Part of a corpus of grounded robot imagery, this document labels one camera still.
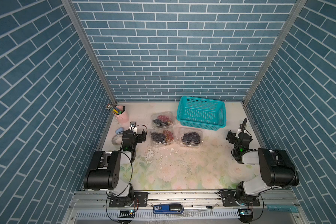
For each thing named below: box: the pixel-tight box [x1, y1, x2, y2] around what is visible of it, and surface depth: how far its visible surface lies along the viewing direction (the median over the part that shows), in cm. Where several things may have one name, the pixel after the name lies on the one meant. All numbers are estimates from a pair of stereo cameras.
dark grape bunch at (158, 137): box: [150, 131, 167, 143], surface depth 95 cm
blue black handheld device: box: [153, 203, 184, 214], surface depth 70 cm
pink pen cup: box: [112, 105, 130, 125], surface depth 101 cm
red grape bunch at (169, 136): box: [162, 129, 175, 144], surface depth 95 cm
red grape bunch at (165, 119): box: [157, 114, 174, 126], surface depth 107 cm
